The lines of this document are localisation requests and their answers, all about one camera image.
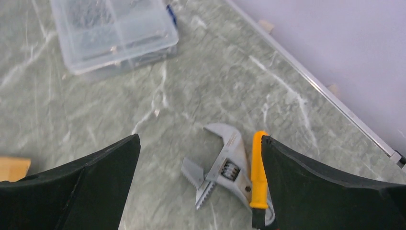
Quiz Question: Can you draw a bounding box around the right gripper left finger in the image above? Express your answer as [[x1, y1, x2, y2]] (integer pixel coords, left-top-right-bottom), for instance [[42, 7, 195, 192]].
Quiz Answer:
[[0, 134, 141, 230]]

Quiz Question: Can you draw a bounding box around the clear plastic organizer box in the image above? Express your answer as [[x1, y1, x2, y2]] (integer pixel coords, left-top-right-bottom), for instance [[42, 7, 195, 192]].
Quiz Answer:
[[50, 0, 179, 77]]

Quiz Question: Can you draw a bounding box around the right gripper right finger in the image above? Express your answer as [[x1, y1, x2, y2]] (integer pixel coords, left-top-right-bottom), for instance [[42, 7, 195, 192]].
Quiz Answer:
[[261, 136, 406, 230]]

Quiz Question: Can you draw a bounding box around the gold card stack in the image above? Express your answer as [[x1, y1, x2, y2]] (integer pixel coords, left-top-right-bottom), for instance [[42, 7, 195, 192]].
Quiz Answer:
[[0, 156, 31, 182]]

